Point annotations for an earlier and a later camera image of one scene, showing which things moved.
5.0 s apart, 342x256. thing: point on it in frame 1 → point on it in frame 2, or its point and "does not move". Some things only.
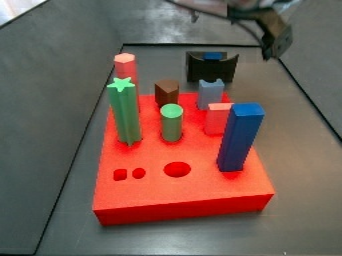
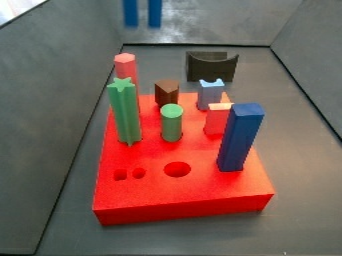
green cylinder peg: [171, 115] does not move
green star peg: [124, 107] does not move
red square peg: [216, 118] does not move
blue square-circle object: [212, 56] → [153, 11]
